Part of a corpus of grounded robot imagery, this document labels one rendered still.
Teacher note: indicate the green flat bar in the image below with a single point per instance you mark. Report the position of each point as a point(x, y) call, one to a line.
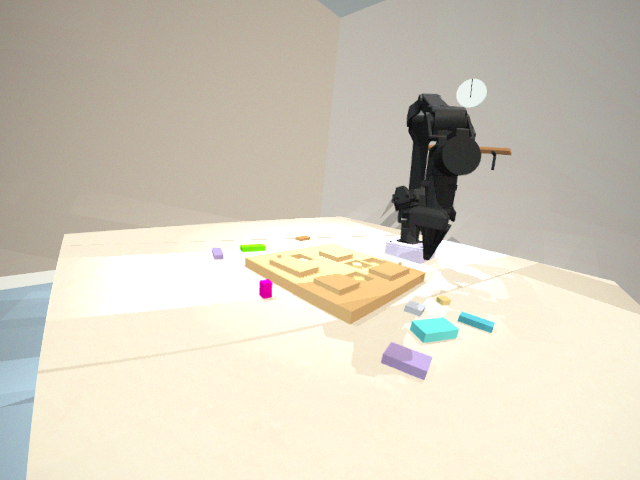
point(253, 248)

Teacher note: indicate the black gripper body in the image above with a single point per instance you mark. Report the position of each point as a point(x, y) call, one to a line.
point(439, 197)

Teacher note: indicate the magenta block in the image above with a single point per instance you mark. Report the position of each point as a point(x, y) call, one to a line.
point(265, 288)

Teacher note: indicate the teal flat bar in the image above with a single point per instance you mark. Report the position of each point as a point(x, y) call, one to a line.
point(476, 322)

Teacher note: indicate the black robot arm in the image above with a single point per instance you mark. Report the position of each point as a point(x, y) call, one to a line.
point(455, 153)

